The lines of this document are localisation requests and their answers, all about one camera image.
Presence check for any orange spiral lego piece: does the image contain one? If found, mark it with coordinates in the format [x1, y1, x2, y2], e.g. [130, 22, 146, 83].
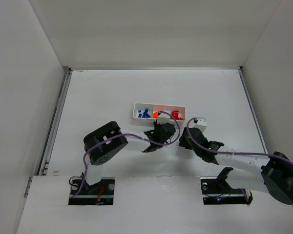
[153, 112, 159, 118]

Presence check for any large blue curved lego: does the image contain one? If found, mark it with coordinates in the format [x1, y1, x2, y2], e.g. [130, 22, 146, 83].
[142, 108, 151, 118]

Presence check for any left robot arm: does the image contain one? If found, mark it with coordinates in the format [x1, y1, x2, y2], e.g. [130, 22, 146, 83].
[83, 121, 181, 186]

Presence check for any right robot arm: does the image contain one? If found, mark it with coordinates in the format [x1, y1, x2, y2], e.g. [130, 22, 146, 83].
[179, 128, 293, 205]

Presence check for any white three-compartment tray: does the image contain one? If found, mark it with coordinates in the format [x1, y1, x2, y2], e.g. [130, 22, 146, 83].
[132, 103, 186, 123]

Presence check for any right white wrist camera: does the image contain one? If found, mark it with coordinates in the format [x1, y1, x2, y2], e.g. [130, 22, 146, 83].
[193, 117, 207, 133]

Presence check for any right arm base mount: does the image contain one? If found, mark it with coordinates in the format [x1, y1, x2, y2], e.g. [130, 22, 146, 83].
[200, 167, 253, 205]

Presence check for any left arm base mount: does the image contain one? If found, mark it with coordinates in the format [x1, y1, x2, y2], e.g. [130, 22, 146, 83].
[68, 173, 115, 206]

